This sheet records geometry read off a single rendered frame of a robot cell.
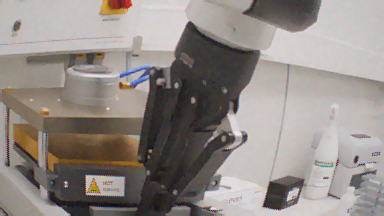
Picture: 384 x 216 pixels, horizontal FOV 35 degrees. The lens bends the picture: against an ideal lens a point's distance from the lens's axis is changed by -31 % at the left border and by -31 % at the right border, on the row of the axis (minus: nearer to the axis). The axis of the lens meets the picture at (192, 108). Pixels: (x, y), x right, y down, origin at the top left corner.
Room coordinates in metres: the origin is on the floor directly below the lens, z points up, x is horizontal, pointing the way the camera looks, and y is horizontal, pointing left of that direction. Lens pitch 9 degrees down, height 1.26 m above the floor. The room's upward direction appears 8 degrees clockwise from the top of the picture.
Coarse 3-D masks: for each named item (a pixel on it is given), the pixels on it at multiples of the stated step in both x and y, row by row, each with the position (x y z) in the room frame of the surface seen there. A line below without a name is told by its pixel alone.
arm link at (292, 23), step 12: (264, 0) 0.61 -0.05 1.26; (276, 0) 0.61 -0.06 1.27; (288, 0) 0.61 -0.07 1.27; (300, 0) 0.61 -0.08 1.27; (312, 0) 0.62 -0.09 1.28; (252, 12) 0.63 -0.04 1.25; (264, 12) 0.62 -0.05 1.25; (276, 12) 0.62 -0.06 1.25; (288, 12) 0.62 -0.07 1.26; (300, 12) 0.62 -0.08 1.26; (312, 12) 0.62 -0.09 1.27; (276, 24) 0.64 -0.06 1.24; (288, 24) 0.63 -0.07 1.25; (300, 24) 0.62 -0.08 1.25; (312, 24) 0.64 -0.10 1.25
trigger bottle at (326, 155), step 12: (336, 108) 1.74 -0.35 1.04; (336, 120) 1.76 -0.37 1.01; (324, 144) 1.75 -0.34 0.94; (336, 144) 1.75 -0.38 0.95; (324, 156) 1.74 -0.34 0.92; (336, 156) 1.75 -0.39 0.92; (312, 168) 1.77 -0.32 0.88; (324, 168) 1.74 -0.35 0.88; (312, 180) 1.75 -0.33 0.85; (324, 180) 1.74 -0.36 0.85; (312, 192) 1.74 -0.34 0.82; (324, 192) 1.74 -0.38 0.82
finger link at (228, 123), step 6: (228, 114) 0.75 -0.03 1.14; (234, 114) 0.75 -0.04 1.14; (222, 120) 0.75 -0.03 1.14; (228, 120) 0.74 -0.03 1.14; (234, 120) 0.75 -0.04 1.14; (222, 126) 0.75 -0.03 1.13; (228, 126) 0.74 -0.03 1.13; (234, 126) 0.74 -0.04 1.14; (216, 132) 0.74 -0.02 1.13; (222, 132) 0.75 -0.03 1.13; (234, 132) 0.74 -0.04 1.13; (240, 138) 0.74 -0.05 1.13; (234, 144) 0.74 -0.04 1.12
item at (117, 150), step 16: (16, 128) 0.90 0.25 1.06; (32, 128) 0.91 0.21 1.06; (16, 144) 0.90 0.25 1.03; (32, 144) 0.85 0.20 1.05; (48, 144) 0.84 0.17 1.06; (64, 144) 0.87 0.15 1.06; (80, 144) 0.89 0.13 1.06; (96, 144) 0.92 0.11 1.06; (112, 144) 0.94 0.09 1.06; (128, 144) 0.96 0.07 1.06; (32, 160) 0.85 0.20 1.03; (48, 160) 0.81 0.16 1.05; (64, 160) 0.79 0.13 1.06; (80, 160) 0.81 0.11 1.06; (96, 160) 0.83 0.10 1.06; (112, 160) 0.85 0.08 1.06; (128, 160) 0.87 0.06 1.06
